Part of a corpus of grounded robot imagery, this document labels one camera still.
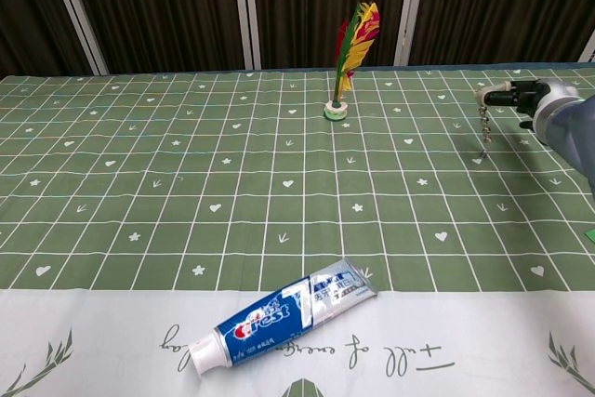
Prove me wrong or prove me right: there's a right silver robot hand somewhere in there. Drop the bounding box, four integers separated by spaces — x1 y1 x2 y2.
474 78 582 136

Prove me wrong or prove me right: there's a small metal chain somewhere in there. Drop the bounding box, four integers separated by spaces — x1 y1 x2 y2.
477 104 493 147

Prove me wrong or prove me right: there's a colourful feather shuttlecock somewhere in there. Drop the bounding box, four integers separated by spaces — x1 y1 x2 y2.
324 0 383 120

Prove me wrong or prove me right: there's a green grid tablecloth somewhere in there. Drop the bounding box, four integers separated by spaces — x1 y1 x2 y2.
0 60 595 397

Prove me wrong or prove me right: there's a blue Crest toothpaste tube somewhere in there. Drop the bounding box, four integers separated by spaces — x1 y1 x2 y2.
188 257 378 377

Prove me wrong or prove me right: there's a white screen frame post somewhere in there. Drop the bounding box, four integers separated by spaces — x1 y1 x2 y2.
392 0 430 67
577 35 595 64
240 0 264 70
43 0 111 76

